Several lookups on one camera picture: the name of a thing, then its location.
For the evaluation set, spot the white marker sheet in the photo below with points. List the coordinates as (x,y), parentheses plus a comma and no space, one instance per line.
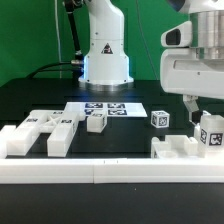
(112,109)

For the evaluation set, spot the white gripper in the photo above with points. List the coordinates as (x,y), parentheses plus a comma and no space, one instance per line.
(181,72)

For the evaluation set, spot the white U-shaped fence frame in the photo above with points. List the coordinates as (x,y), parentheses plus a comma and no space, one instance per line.
(38,171)

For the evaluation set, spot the white chair back frame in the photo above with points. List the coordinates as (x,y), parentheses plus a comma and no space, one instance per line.
(60,125)

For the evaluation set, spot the white chair seat part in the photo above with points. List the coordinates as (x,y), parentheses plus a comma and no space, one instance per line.
(175,146)

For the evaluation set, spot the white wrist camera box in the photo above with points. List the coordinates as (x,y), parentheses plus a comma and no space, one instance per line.
(178,37)

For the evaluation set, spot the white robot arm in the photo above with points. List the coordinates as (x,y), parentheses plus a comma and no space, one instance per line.
(106,66)

